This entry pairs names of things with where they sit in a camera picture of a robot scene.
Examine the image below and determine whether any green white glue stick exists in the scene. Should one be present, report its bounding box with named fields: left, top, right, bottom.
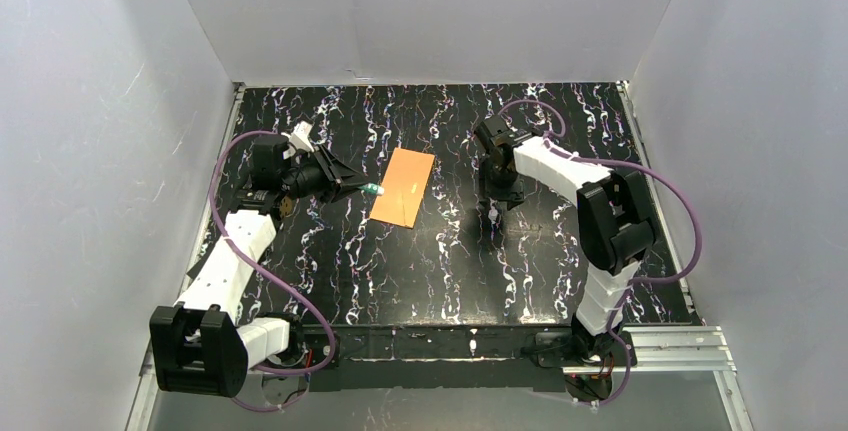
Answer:
left=359, top=183, right=385, bottom=196

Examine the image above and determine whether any brown paper envelope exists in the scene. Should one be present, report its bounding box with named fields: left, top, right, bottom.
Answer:
left=369, top=148, right=435, bottom=229

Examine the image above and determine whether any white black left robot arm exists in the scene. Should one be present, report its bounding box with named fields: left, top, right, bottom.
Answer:
left=149, top=130, right=370, bottom=398

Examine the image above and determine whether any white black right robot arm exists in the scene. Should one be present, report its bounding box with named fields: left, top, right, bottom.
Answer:
left=474, top=116, right=659, bottom=336

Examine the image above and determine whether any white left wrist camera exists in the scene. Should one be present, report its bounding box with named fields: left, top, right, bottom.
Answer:
left=285, top=121, right=315, bottom=153

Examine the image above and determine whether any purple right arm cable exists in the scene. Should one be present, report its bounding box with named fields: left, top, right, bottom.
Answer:
left=496, top=98, right=704, bottom=409

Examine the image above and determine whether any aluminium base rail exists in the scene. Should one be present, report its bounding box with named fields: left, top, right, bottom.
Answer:
left=150, top=325, right=735, bottom=378

